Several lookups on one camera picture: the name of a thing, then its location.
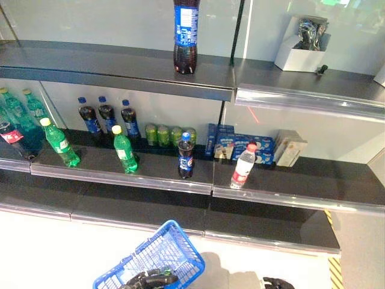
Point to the teal soda bottle yellow cap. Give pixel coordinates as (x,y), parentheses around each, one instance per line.
(10,105)

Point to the open white cardboard box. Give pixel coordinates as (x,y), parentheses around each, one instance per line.
(296,60)

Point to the green soda bottle yellow cap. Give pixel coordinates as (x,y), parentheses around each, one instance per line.
(61,147)
(124,153)

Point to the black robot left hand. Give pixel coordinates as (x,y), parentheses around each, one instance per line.
(153,278)

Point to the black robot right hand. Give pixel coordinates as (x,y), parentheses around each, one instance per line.
(276,283)

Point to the dark shelf board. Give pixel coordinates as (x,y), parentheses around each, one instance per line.
(316,183)
(99,171)
(300,87)
(105,66)
(9,159)
(30,198)

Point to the cola bottle red label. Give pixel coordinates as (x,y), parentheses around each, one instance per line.
(13,138)

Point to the green drink can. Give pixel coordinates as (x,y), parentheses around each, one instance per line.
(151,134)
(176,135)
(192,135)
(163,135)

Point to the beige cardboard box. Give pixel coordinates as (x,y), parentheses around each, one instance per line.
(288,149)

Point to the upright blue cookie box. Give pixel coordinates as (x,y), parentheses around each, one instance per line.
(210,141)

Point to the small black clip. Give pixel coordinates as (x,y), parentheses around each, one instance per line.
(321,69)

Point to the blue plastic shopping basket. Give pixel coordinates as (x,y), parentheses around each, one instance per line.
(168,250)

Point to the water bottle red cap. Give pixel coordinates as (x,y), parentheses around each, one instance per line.
(243,168)

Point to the silver black foil bag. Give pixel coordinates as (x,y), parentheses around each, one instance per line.
(309,33)

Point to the large Pepsi cola bottle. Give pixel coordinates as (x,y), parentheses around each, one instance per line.
(185,36)

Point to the small Pepsi cola bottle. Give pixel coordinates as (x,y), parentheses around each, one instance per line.
(186,159)
(107,116)
(130,120)
(88,119)

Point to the long blue cookie box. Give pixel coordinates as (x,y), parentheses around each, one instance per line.
(264,147)

